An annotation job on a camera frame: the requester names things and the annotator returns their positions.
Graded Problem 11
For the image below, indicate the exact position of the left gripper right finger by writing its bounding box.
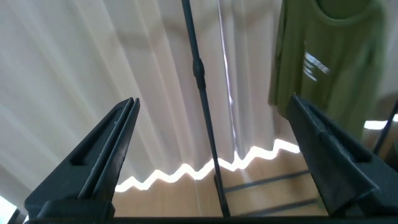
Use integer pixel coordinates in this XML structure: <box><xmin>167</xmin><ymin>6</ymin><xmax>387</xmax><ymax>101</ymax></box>
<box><xmin>285</xmin><ymin>93</ymin><xmax>398</xmax><ymax>217</ymax></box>

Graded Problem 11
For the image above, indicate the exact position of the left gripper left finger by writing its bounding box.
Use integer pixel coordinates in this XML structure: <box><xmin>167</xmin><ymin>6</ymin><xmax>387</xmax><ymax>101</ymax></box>
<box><xmin>24</xmin><ymin>97</ymin><xmax>141</xmax><ymax>219</ymax></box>

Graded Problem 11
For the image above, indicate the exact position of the green long-sleeved shirt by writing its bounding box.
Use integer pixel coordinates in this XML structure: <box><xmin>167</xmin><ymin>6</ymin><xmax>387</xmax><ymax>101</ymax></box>
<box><xmin>268</xmin><ymin>0</ymin><xmax>388</xmax><ymax>141</ymax></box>

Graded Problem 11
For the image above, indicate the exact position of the black clothes rack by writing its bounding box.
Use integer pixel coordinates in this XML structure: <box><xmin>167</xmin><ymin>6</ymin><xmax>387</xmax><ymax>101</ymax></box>
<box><xmin>181</xmin><ymin>0</ymin><xmax>398</xmax><ymax>218</ymax></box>

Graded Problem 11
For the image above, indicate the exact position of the beige curtain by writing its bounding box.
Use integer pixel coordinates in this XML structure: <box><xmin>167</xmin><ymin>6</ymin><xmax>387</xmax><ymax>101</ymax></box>
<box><xmin>0</xmin><ymin>0</ymin><xmax>398</xmax><ymax>215</ymax></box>

